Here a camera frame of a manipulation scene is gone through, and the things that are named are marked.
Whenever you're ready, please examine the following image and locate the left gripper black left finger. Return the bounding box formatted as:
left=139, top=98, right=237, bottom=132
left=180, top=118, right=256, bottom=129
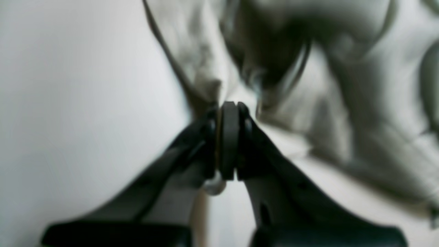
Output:
left=41, top=106, right=218, bottom=247

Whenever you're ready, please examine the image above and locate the grey t-shirt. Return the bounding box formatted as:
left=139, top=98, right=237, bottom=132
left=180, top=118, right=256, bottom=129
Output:
left=145, top=0, right=438, bottom=229

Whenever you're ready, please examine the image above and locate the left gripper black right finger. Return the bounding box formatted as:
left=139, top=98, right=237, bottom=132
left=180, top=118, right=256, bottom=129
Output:
left=219, top=102, right=407, bottom=247

